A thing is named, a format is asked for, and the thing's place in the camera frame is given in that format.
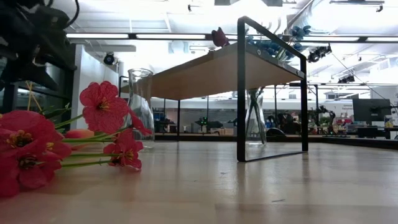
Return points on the dark red artificial tulip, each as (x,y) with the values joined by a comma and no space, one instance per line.
(220,37)

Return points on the black aluminium table frame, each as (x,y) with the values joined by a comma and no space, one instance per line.
(202,137)

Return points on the wooden shelf black metal frame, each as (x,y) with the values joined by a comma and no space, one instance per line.
(217,74)

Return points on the black ceiling camera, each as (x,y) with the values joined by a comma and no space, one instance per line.
(109,58)

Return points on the orange artificial tulip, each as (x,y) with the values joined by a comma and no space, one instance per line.
(79,133)

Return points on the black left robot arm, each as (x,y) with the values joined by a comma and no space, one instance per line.
(31,37)

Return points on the clear glass vase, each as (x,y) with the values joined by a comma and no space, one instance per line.
(141,109)
(256,130)

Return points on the background robot green light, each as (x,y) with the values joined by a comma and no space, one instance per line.
(203,122)

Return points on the black computer monitor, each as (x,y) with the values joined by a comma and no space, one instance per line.
(371,110)

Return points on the blue artificial flower bunch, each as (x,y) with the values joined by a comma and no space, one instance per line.
(270,47)

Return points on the large red flower bunch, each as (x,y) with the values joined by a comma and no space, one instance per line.
(102,105)

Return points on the black ceiling spotlights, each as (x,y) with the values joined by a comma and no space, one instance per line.
(318,54)

